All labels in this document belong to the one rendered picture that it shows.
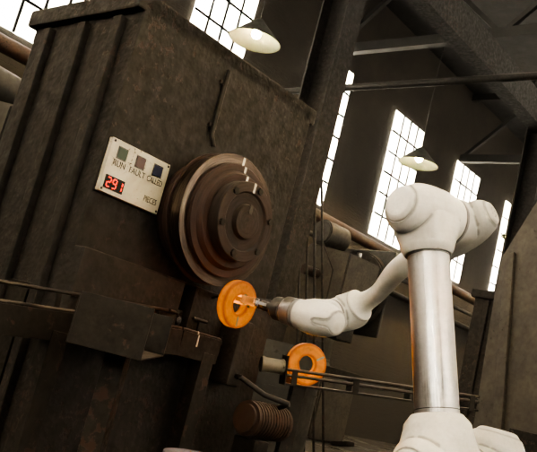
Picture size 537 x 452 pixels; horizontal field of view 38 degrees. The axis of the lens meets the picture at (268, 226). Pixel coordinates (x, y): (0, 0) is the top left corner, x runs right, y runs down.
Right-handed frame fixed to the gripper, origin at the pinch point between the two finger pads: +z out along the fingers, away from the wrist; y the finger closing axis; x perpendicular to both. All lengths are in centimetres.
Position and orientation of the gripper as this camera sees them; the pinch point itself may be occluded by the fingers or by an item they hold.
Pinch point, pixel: (238, 299)
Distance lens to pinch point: 259.3
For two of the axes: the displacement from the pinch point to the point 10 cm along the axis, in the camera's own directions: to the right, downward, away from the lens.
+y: 6.1, 3.0, 7.3
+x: 2.8, -9.5, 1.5
